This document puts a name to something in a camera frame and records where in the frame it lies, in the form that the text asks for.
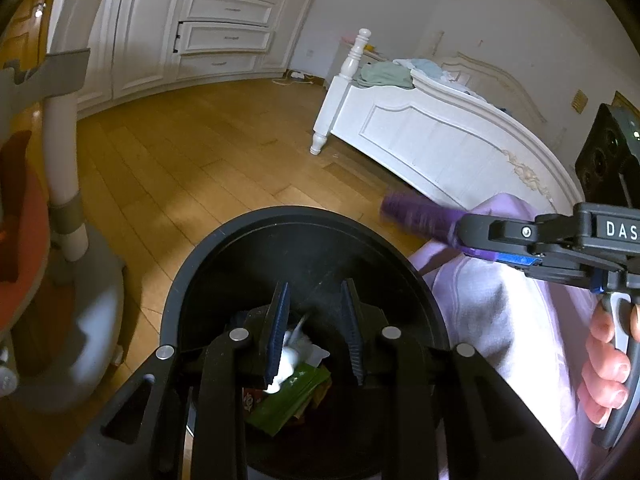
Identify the orange red seat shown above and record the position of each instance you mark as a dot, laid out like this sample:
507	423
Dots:
25	220

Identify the black trash bin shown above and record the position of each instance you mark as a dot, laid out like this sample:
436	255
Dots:
300	255

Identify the green snack packet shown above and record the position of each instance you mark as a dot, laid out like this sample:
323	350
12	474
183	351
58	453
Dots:
290	400

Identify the purple packet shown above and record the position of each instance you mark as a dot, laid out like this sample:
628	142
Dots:
415	212

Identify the yellow wall switch plate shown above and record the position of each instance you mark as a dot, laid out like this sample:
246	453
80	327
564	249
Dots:
580	100

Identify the person's right hand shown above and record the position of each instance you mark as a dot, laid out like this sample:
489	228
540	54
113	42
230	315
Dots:
605	375

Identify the white wardrobe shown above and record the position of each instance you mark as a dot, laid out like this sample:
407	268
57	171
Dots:
150	25

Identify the pale green cloth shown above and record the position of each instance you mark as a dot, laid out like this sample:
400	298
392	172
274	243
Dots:
385	75

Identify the brown wooden door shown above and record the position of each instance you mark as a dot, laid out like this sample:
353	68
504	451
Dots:
25	35

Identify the white tissue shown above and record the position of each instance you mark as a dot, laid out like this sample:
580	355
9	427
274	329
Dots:
300	355

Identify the blue white clothes pile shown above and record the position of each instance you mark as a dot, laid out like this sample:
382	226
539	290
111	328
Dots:
425	66

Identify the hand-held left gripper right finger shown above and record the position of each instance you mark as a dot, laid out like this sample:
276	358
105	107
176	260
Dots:
352	330

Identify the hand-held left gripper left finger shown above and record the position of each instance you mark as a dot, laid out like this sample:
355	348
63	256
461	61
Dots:
277	330

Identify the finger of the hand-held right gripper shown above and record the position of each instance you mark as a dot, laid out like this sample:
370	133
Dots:
560	267
510	230

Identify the purple tablecloth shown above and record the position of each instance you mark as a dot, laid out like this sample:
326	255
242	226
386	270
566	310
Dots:
500	320

